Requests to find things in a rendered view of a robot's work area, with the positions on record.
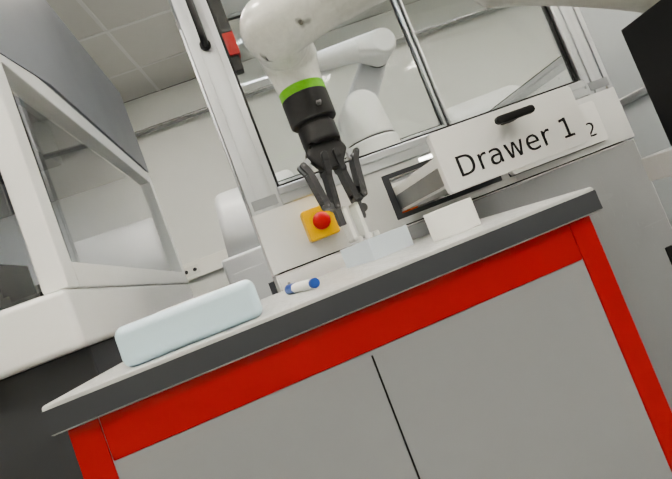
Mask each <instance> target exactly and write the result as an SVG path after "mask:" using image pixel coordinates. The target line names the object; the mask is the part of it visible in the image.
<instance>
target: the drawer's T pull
mask: <svg viewBox="0 0 672 479"><path fill-rule="evenodd" d="M534 111H535V107H534V106H533V105H528V106H525V107H522V108H519V109H517V110H514V111H511V112H508V113H505V114H502V115H500V116H497V117H496V118H495V120H494V122H495V124H497V125H505V124H507V123H510V122H513V121H515V120H516V119H518V118H520V117H523V116H525V115H528V114H531V113H533V112H534Z"/></svg>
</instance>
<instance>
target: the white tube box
mask: <svg viewBox="0 0 672 479"><path fill-rule="evenodd" d="M411 245H414V243H413V240H412V238H411V235H410V233H409V230H408V228H407V225H403V226H401V227H398V228H396V229H393V230H390V231H388V232H385V233H383V234H380V235H377V236H375V237H372V238H369V239H367V240H364V241H362V242H359V243H357V244H354V245H352V246H349V247H347V248H345V249H342V250H340V252H341V254H342V257H343V260H344V262H345V265H346V267H347V268H351V267H354V266H358V265H361V264H364V263H368V262H371V261H375V260H377V259H380V258H382V257H385V256H387V255H389V254H392V253H394V252H397V251H399V250H402V249H404V248H407V247H409V246H411Z"/></svg>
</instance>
